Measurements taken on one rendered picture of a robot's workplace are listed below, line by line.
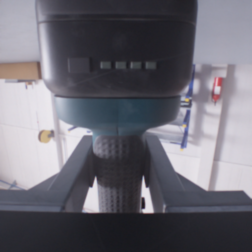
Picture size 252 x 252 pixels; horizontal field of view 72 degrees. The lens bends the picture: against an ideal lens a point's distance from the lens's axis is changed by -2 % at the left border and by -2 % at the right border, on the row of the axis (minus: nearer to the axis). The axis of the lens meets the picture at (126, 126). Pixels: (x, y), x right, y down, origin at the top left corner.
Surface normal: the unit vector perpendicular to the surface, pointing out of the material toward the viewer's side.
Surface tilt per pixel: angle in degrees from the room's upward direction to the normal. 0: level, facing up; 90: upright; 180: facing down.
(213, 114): 90
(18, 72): 90
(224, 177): 90
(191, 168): 90
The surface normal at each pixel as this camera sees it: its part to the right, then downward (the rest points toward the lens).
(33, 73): -0.40, 0.26
